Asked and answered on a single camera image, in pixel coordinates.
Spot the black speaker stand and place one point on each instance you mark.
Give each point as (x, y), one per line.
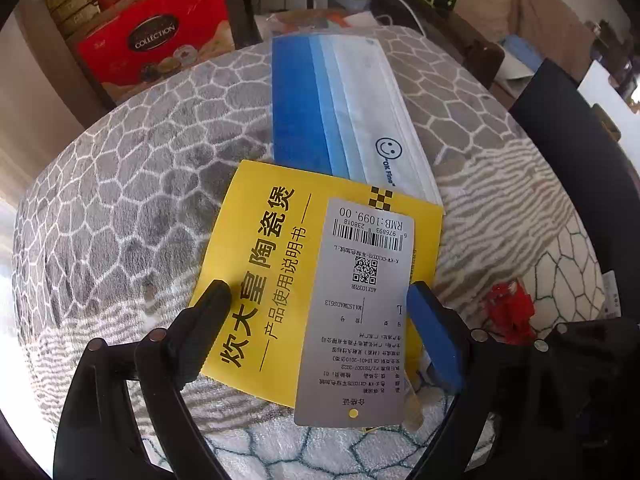
(240, 5)

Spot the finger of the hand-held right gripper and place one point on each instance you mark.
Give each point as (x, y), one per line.
(590, 340)

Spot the white cardboard box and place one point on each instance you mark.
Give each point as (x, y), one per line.
(612, 85)

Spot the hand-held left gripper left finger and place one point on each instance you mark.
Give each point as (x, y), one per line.
(212, 305)

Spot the blue face mask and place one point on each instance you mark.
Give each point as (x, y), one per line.
(340, 110)

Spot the grey patterned blanket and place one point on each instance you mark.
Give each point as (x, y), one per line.
(150, 200)

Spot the red gift box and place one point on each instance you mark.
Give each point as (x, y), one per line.
(160, 35)

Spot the yellow instruction booklet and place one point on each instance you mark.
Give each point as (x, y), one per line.
(260, 270)

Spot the brown sofa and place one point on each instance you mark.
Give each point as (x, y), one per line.
(500, 10)

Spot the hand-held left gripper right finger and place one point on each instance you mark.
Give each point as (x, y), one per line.
(432, 335)

